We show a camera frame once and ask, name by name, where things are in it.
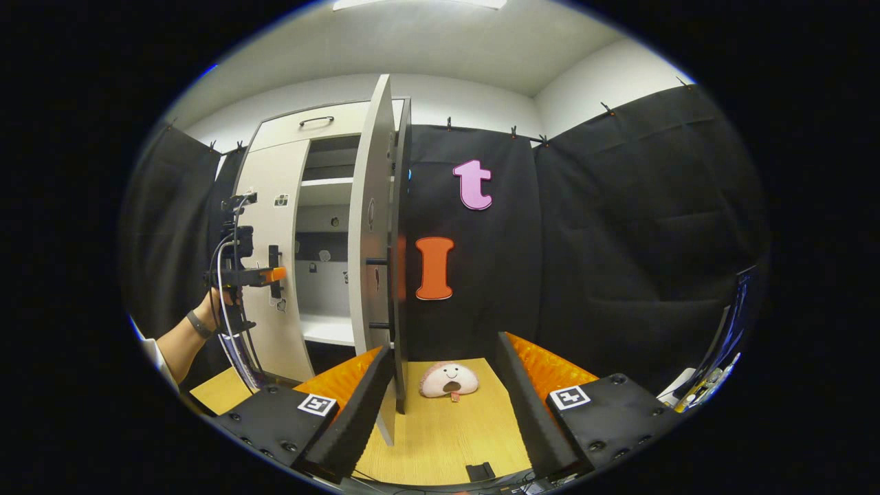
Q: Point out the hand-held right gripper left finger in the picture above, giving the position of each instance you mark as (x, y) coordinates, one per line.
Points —
(357, 412)

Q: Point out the pink plush toy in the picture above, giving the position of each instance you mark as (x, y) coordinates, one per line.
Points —
(448, 380)

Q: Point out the dark wristband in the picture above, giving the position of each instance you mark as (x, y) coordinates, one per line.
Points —
(198, 324)

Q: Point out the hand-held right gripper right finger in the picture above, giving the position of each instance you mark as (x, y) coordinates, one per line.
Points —
(529, 412)

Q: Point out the small black block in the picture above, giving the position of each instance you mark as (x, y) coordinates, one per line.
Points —
(480, 471)

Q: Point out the white cabinet shelf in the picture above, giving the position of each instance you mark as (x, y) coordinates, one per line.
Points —
(326, 189)

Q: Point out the large ceiling light panel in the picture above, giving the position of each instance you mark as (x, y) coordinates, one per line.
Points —
(419, 3)

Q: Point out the beige cabinet drawer front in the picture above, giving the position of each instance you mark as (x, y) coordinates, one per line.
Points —
(282, 127)

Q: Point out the beige double-door shoe cabinet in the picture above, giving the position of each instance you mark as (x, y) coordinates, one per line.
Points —
(402, 275)

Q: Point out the beige cabinet door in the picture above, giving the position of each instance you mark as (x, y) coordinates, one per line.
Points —
(368, 172)
(265, 206)

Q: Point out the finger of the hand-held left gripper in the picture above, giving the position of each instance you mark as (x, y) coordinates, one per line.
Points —
(265, 276)

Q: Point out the black backdrop cloth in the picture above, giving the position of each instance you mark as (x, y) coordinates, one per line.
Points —
(619, 240)

